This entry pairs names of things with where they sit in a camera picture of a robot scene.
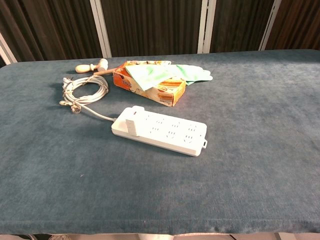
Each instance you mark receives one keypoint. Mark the white power strip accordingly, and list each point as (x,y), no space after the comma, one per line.
(172,136)

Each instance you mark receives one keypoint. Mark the orange cardboard box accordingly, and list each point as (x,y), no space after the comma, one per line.
(160,91)

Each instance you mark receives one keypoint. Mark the green rubber glove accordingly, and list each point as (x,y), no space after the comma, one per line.
(160,73)

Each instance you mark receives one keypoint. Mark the blue velvet tablecloth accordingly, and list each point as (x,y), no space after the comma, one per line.
(160,175)

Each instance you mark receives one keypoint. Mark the wooden massage hammer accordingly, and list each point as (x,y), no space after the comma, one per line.
(96,67)

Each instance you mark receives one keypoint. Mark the white metal frame post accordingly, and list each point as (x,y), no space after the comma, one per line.
(269,25)
(101,27)
(206,26)
(7,51)

